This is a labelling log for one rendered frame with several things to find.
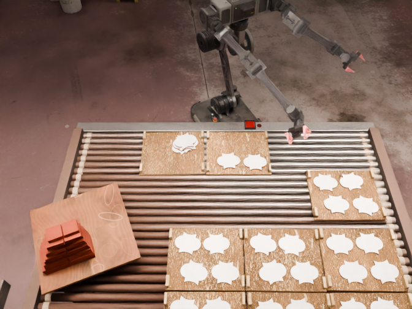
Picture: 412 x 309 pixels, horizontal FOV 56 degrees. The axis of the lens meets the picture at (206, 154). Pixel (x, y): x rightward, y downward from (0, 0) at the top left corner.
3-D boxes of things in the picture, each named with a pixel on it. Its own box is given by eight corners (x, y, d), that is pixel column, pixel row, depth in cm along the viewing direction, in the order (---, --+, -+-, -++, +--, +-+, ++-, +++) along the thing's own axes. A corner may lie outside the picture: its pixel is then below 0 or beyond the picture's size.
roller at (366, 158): (80, 158, 260) (78, 153, 256) (372, 157, 257) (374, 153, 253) (78, 164, 257) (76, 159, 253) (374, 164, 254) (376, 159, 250)
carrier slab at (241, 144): (206, 133, 266) (206, 132, 265) (266, 133, 265) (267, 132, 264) (206, 175, 245) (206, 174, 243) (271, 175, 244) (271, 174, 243)
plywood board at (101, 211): (30, 212, 218) (29, 210, 217) (117, 183, 229) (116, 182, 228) (42, 295, 190) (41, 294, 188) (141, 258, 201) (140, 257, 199)
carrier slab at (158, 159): (144, 133, 266) (143, 132, 265) (203, 132, 266) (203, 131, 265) (139, 176, 245) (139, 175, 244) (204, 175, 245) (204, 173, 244)
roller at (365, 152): (81, 152, 263) (79, 148, 259) (370, 152, 260) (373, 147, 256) (80, 157, 260) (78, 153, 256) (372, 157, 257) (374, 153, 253)
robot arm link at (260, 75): (258, 57, 229) (244, 70, 231) (259, 59, 224) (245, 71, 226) (302, 110, 241) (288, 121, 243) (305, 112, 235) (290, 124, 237)
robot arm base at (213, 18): (217, 27, 262) (218, 11, 252) (224, 34, 257) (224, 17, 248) (206, 30, 259) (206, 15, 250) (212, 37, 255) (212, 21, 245)
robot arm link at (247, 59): (254, 51, 218) (240, 64, 220) (265, 66, 227) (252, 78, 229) (223, 21, 249) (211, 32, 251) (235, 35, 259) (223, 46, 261)
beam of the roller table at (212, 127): (80, 127, 279) (77, 122, 274) (370, 127, 276) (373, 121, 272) (77, 137, 274) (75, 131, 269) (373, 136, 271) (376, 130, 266)
